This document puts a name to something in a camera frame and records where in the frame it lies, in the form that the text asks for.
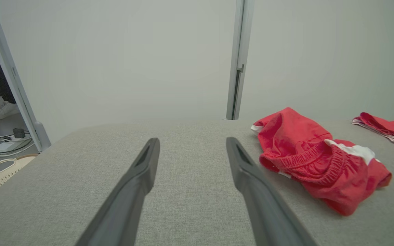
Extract white sneaker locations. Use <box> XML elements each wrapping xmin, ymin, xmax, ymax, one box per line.
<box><xmin>0</xmin><ymin>101</ymin><xmax>20</xmax><ymax>121</ymax></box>

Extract red mesh basketball shorts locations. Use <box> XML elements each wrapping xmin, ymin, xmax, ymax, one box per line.
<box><xmin>251</xmin><ymin>107</ymin><xmax>392</xmax><ymax>216</ymax></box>

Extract grey aluminium door post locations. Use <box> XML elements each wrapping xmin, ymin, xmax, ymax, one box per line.
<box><xmin>226</xmin><ymin>0</ymin><xmax>255</xmax><ymax>120</ymax></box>

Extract grey aluminium frame leg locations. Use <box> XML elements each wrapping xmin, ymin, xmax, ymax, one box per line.
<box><xmin>0</xmin><ymin>0</ymin><xmax>51</xmax><ymax>152</ymax></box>

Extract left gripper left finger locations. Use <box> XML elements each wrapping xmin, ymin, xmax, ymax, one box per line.
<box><xmin>76</xmin><ymin>138</ymin><xmax>160</xmax><ymax>246</ymax></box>

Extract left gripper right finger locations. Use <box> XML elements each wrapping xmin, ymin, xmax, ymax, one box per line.
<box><xmin>226</xmin><ymin>137</ymin><xmax>317</xmax><ymax>246</ymax></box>

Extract red and white basketball jersey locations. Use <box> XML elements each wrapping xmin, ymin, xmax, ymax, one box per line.
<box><xmin>352</xmin><ymin>112</ymin><xmax>394</xmax><ymax>152</ymax></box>

